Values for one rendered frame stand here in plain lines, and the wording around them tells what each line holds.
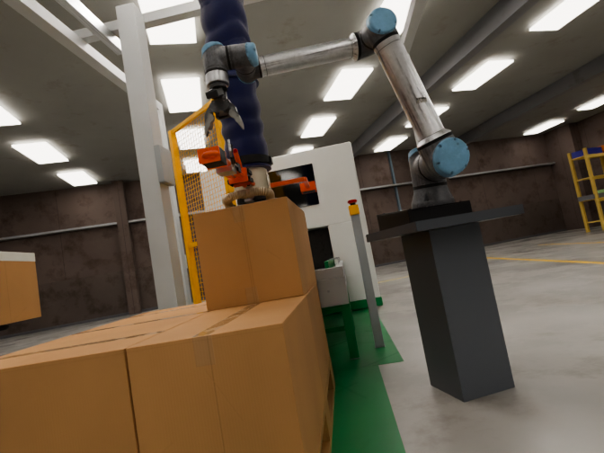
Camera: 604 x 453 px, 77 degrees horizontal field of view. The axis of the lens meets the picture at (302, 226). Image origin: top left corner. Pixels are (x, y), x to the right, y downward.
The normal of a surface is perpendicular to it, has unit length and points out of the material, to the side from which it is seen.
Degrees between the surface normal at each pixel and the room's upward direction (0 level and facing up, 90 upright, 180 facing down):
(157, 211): 90
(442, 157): 99
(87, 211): 90
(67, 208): 90
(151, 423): 90
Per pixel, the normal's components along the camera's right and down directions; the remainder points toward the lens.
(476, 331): 0.22, -0.12
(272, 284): -0.12, -0.07
